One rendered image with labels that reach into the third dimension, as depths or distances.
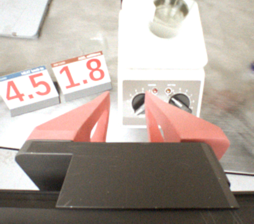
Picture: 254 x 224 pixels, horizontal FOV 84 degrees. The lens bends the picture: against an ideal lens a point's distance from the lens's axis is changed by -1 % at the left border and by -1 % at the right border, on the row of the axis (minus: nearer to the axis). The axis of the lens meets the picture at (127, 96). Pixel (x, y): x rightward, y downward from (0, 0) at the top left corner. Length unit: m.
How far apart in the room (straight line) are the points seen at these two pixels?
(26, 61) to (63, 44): 0.08
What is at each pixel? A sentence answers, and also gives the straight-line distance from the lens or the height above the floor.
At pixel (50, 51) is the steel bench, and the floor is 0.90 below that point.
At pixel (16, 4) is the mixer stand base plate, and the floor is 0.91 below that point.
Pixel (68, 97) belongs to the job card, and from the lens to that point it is 0.29.
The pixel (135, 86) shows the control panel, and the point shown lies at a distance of 0.21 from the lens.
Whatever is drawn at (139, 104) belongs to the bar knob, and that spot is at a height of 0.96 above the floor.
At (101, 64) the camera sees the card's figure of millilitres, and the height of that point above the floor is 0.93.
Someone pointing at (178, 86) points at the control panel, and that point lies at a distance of 0.23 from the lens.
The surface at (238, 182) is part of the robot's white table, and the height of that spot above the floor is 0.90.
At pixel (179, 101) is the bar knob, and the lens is 0.21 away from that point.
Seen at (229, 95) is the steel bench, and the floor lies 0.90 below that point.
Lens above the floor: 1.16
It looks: 74 degrees down
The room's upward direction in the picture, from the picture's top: 3 degrees clockwise
